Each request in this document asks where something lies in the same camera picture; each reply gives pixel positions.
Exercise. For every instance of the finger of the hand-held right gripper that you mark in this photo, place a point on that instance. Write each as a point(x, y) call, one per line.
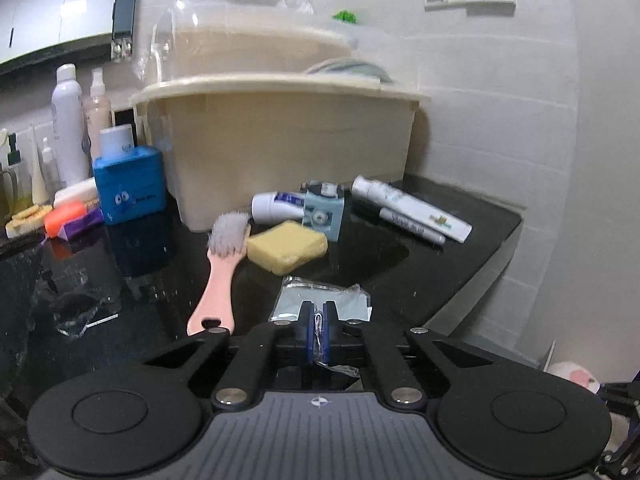
point(622, 392)

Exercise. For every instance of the mirror cabinet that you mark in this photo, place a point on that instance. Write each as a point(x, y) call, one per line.
point(50, 5)

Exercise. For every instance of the white tube with blue label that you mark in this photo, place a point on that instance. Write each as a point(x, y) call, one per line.
point(275, 206)

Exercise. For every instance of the large white tube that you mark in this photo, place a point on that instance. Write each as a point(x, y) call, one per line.
point(415, 210)

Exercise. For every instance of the clear plastic bin lid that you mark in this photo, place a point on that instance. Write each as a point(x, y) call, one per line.
point(250, 45)

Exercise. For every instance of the pink and white plush toy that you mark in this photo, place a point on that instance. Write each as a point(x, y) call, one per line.
point(575, 375)

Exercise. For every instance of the small white dropper bottle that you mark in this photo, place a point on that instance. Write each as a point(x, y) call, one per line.
point(50, 170)

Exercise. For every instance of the yellow sponge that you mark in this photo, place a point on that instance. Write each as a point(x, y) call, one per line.
point(287, 247)

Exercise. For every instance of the clear plastic sachet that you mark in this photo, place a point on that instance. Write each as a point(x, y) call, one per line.
point(300, 296)

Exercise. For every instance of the slim white tube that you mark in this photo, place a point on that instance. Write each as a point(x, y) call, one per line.
point(412, 227)

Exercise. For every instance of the light blue small box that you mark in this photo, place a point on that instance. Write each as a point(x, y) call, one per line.
point(322, 216)

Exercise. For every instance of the white soap bar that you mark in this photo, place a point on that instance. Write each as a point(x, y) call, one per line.
point(75, 192)

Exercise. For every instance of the pink scrubbing brush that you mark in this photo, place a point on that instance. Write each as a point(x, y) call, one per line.
point(217, 280)

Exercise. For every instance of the dark capped yellow bottle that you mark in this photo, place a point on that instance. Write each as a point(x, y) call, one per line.
point(12, 180)

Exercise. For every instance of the clear acrylic piece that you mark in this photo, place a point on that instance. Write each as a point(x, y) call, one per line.
point(80, 315)

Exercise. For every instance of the green scrubber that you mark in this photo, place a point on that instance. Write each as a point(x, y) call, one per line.
point(345, 16)

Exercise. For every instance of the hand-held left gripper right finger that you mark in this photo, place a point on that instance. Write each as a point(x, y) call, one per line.
point(329, 332)

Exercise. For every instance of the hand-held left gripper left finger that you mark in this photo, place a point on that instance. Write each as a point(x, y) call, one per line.
point(308, 332)

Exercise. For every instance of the beige plastic storage bin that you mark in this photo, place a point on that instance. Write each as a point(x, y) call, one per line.
point(280, 155)

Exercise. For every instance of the tall white spray bottle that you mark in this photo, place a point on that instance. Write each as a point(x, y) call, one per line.
point(70, 125)

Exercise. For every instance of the peach spray bottle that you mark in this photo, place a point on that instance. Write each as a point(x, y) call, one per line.
point(98, 115)

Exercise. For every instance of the grey bowl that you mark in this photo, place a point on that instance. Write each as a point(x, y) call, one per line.
point(350, 67)

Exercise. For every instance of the purple packet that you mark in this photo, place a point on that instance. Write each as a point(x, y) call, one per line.
point(82, 225)

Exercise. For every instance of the small white pointed bottle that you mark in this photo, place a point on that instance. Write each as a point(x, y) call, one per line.
point(38, 180)

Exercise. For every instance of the wooden brush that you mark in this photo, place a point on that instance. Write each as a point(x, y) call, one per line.
point(27, 219)

